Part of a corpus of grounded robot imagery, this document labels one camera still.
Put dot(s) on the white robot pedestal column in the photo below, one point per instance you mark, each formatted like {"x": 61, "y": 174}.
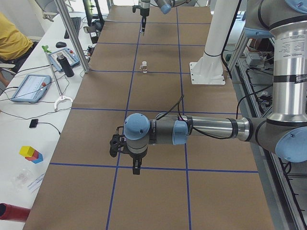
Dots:
{"x": 209, "y": 69}

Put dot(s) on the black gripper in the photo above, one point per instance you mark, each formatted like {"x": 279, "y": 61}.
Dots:
{"x": 144, "y": 12}
{"x": 135, "y": 156}

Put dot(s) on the blue toy block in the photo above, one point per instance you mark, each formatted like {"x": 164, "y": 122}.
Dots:
{"x": 39, "y": 159}

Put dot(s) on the white PPR ball valve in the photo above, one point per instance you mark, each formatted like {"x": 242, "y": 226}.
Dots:
{"x": 144, "y": 67}

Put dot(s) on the red toy block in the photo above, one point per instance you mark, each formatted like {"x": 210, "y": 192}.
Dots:
{"x": 34, "y": 157}

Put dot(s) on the near blue teach pendant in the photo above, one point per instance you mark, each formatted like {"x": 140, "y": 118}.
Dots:
{"x": 32, "y": 88}

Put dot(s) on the black computer mouse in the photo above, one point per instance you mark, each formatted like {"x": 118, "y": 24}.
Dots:
{"x": 60, "y": 44}

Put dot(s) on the person in yellow shirt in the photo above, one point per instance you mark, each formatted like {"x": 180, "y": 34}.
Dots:
{"x": 15, "y": 47}

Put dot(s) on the small black puck device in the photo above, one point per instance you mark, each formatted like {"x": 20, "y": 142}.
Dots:
{"x": 33, "y": 123}

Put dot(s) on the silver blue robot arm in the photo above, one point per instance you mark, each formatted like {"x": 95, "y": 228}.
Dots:
{"x": 164, "y": 5}
{"x": 283, "y": 132}

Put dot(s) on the aluminium frame post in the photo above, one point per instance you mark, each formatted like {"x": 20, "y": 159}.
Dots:
{"x": 73, "y": 36}

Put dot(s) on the black keyboard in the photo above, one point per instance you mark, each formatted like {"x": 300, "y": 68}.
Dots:
{"x": 76, "y": 22}

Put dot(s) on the yellow toy block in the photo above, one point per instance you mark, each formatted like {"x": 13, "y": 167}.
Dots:
{"x": 26, "y": 151}

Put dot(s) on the red cylinder tube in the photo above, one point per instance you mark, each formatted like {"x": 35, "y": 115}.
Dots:
{"x": 13, "y": 213}

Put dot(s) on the black water bottle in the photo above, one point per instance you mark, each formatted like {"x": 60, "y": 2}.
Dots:
{"x": 62, "y": 60}

